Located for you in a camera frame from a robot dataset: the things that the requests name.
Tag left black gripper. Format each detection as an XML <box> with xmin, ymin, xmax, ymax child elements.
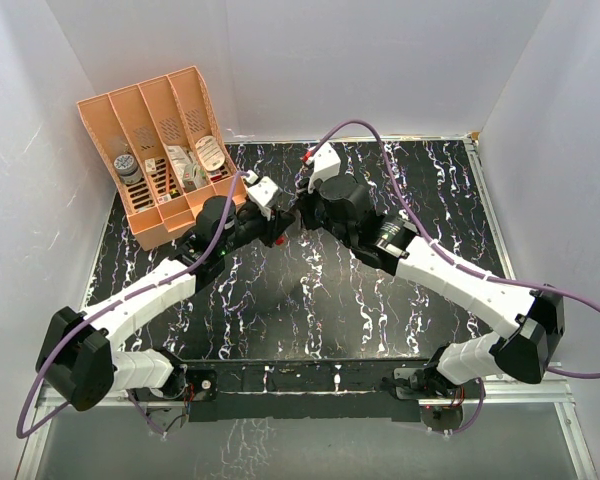
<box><xmin>218</xmin><ymin>204</ymin><xmax>295</xmax><ymax>257</ymax></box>

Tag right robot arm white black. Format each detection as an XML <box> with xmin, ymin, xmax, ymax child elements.
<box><xmin>295</xmin><ymin>174</ymin><xmax>564</xmax><ymax>397</ymax></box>

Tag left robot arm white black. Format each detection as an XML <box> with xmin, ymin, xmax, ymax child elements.
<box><xmin>36</xmin><ymin>196</ymin><xmax>295</xmax><ymax>411</ymax></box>

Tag white small boxes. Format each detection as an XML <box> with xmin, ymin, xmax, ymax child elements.
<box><xmin>165</xmin><ymin>145</ymin><xmax>208</xmax><ymax>192</ymax></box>

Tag oval white tin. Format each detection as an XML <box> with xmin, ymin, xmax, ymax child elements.
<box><xmin>195</xmin><ymin>135</ymin><xmax>225</xmax><ymax>172</ymax></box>

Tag small red-white box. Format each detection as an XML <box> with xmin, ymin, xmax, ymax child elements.
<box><xmin>144</xmin><ymin>157</ymin><xmax>164</xmax><ymax>176</ymax></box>

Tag peach desk organizer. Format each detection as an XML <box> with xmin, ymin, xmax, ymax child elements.
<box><xmin>77</xmin><ymin>66</ymin><xmax>247</xmax><ymax>251</ymax></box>

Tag grey round jar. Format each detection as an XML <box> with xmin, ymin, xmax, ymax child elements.
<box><xmin>113</xmin><ymin>153</ymin><xmax>143</xmax><ymax>186</ymax></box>

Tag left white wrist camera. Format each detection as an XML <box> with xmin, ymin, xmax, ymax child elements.
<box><xmin>244</xmin><ymin>170</ymin><xmax>280</xmax><ymax>221</ymax></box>

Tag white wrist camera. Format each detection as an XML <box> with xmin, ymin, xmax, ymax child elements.
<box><xmin>244</xmin><ymin>170</ymin><xmax>280</xmax><ymax>221</ymax></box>
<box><xmin>304</xmin><ymin>142</ymin><xmax>341</xmax><ymax>194</ymax></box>

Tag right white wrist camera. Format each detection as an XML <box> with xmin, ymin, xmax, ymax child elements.
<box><xmin>304</xmin><ymin>142</ymin><xmax>341</xmax><ymax>194</ymax></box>

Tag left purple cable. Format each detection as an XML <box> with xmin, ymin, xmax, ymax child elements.
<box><xmin>15</xmin><ymin>172</ymin><xmax>249</xmax><ymax>440</ymax></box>

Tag purple cable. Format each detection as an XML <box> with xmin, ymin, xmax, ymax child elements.
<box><xmin>15</xmin><ymin>172</ymin><xmax>249</xmax><ymax>440</ymax></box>
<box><xmin>304</xmin><ymin>119</ymin><xmax>600</xmax><ymax>379</ymax></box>

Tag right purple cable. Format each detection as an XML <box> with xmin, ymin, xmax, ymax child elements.
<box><xmin>304</xmin><ymin>119</ymin><xmax>600</xmax><ymax>379</ymax></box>

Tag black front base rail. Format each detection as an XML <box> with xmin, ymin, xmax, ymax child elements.
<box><xmin>182</xmin><ymin>358</ymin><xmax>486</xmax><ymax>424</ymax></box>

